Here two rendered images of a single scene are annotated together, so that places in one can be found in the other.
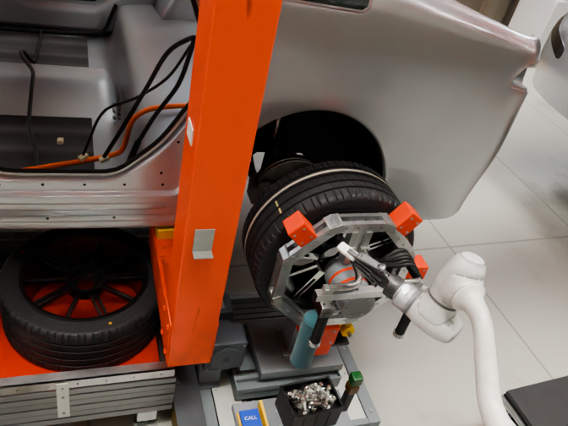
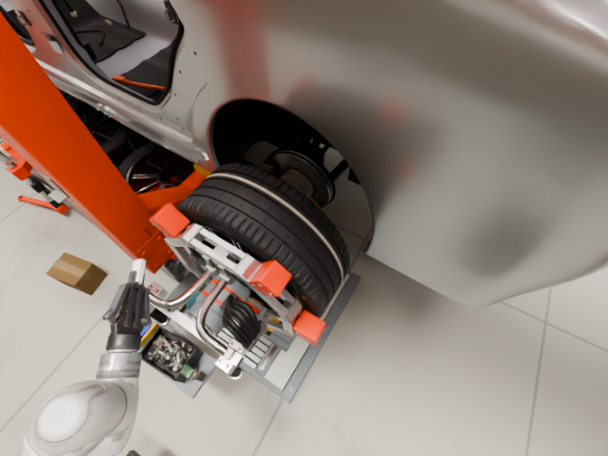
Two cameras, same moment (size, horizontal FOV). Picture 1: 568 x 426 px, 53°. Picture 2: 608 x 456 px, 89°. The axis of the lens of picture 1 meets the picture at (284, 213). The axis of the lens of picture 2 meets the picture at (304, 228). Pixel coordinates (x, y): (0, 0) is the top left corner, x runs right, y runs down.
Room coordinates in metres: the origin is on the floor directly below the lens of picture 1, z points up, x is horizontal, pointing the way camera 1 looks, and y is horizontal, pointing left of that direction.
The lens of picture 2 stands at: (1.62, -0.76, 1.92)
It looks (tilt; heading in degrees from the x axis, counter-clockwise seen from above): 58 degrees down; 57
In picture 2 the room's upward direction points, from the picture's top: 1 degrees clockwise
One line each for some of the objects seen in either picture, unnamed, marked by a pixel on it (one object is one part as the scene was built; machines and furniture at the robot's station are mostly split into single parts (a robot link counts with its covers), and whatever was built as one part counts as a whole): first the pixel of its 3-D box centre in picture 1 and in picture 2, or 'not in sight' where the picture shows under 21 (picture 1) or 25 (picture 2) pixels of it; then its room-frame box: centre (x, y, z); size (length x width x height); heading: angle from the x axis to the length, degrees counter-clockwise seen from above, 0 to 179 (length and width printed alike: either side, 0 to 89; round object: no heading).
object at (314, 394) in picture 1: (308, 404); (171, 354); (1.27, -0.26, 0.51); 0.20 x 0.14 x 0.13; 120
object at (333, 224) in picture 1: (341, 272); (234, 282); (1.64, -0.27, 0.85); 0.54 x 0.07 x 0.54; 115
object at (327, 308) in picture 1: (323, 303); (150, 298); (1.38, -0.20, 0.93); 0.09 x 0.05 x 0.05; 25
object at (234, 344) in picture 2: not in sight; (231, 356); (1.53, -0.51, 0.93); 0.09 x 0.05 x 0.05; 25
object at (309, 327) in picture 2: (412, 267); (308, 327); (1.78, -0.55, 0.85); 0.09 x 0.08 x 0.07; 115
